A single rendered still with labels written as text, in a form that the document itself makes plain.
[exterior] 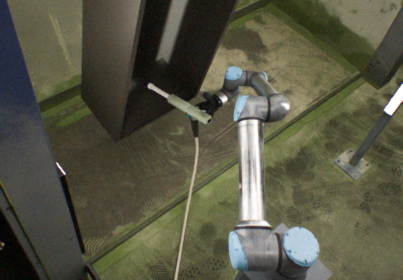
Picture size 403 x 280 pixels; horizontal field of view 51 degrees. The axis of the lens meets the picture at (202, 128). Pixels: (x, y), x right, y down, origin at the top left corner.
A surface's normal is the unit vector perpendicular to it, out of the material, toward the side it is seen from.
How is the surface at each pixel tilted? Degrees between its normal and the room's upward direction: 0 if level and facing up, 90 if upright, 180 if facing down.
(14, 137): 90
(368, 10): 90
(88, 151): 0
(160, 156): 0
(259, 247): 18
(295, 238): 5
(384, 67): 90
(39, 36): 57
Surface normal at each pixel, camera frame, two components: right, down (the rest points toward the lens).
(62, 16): 0.60, 0.21
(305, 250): 0.20, -0.60
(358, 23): -0.76, 0.46
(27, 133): 0.65, 0.65
